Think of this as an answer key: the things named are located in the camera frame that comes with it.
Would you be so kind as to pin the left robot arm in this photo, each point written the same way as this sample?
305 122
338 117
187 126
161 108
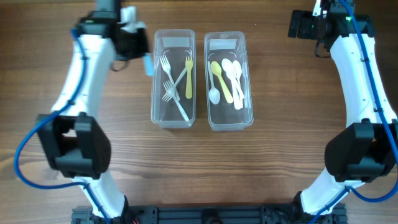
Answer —
73 141

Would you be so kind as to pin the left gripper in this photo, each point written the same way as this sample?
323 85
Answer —
134 43

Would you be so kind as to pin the yellow-green plastic spoon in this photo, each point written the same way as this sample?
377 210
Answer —
216 70

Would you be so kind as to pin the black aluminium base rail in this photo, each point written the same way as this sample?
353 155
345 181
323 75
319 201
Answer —
261 214

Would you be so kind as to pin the white fork tines down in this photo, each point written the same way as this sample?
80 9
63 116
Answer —
174 85

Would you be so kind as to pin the left clear plastic container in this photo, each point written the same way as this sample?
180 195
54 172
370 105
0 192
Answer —
176 45

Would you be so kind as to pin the white spoon container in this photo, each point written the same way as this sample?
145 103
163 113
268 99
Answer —
238 70

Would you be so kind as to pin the white spoon bowl down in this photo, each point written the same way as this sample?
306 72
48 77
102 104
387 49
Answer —
214 94

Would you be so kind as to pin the small white plastic fork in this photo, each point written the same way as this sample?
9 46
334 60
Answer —
148 64

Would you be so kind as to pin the large white plastic spoon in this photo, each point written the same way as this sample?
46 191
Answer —
237 91

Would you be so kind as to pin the right clear plastic container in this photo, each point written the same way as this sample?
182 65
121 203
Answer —
230 45

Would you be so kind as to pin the white spoon wide handle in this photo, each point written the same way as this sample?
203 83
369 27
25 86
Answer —
247 95

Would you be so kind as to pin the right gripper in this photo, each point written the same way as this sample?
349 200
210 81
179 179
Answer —
300 24

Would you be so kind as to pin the white fork container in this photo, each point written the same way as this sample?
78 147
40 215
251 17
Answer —
170 93

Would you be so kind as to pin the yellow plastic fork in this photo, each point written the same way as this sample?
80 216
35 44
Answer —
189 66

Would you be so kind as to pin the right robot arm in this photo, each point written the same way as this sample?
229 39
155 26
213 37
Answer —
367 148

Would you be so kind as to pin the clear plastic container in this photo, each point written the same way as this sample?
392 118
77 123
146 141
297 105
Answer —
230 45
176 45

